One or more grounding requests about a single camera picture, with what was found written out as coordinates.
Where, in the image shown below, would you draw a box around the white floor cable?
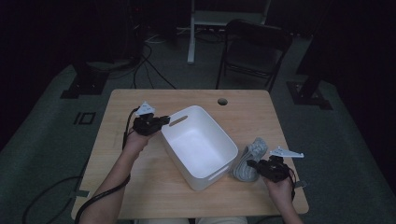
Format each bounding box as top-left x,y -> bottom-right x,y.
144,33 -> 169,45

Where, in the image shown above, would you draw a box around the person's left hand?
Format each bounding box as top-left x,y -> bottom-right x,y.
122,131 -> 153,157

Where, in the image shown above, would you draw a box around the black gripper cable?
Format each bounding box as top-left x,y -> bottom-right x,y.
288,169 -> 297,201
74,106 -> 140,224

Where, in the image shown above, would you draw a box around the gray knitted cloth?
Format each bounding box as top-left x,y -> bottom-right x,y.
233,137 -> 269,183

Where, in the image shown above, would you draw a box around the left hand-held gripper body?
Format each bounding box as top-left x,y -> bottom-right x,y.
133,101 -> 163,136

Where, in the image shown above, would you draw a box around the black folding chair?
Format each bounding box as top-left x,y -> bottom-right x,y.
215,19 -> 293,93

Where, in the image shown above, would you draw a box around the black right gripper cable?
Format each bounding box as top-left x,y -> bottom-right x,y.
288,169 -> 297,201

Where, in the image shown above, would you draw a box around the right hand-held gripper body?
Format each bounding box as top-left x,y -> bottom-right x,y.
261,146 -> 305,184

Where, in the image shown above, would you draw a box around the black stand base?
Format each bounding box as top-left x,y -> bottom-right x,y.
60,60 -> 110,100
286,73 -> 333,110

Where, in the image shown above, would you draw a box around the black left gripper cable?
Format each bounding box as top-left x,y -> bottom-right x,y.
74,106 -> 140,224

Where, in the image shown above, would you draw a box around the black floor cables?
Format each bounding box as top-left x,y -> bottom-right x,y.
132,43 -> 177,91

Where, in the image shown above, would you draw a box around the white plastic storage bin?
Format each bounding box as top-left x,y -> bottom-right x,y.
160,105 -> 240,191

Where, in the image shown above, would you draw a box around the black looped floor cable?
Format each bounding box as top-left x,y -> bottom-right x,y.
21,175 -> 80,224

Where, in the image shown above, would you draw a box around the person's right hand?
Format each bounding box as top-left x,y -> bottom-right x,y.
264,176 -> 295,205

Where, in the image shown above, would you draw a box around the white metal stand frame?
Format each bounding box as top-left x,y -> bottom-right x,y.
187,0 -> 272,65

